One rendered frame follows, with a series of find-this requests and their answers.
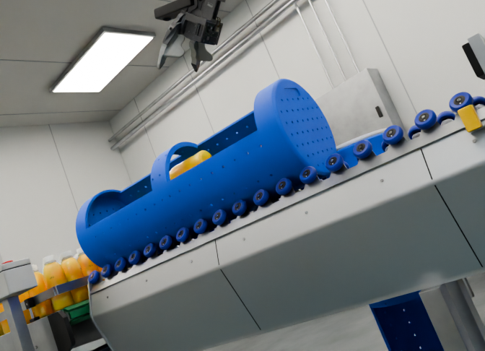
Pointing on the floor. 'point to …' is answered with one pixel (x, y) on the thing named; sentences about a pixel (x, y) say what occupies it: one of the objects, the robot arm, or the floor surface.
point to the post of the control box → (17, 324)
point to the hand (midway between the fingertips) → (175, 70)
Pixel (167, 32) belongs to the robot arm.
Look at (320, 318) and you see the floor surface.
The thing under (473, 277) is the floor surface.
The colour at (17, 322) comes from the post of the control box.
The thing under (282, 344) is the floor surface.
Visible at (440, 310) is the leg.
